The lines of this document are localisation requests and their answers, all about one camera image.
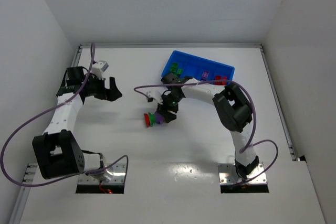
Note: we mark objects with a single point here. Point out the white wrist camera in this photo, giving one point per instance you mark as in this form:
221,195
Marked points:
154,96
98,69

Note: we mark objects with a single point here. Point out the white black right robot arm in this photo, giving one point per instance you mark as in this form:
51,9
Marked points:
234,109

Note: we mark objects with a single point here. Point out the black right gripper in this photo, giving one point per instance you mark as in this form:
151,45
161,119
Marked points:
166,115

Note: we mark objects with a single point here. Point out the green sloped duplo brick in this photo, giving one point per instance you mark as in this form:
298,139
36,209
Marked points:
174,67

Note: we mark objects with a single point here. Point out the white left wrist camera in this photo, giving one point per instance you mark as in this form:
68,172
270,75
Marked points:
98,69

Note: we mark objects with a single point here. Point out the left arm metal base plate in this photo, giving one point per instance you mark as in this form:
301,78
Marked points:
114,176

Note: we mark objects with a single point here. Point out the blue plastic divided bin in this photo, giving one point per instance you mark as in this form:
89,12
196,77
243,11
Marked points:
194,66

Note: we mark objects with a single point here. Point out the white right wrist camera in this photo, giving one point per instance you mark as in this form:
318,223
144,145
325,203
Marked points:
154,96

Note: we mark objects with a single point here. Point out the red half-round brick cluster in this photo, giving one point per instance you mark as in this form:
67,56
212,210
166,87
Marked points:
147,120

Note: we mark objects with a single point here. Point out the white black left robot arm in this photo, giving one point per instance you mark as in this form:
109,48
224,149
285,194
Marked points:
57,152

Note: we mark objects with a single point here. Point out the purple rounded duplo brick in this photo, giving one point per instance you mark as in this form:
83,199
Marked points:
205,75

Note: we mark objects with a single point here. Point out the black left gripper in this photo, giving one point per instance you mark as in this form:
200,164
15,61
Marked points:
105,92

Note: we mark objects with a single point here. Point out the purple rounded brick cluster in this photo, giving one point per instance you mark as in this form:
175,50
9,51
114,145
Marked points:
159,119

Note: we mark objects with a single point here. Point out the green brick cluster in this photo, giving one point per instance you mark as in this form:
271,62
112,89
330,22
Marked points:
152,118

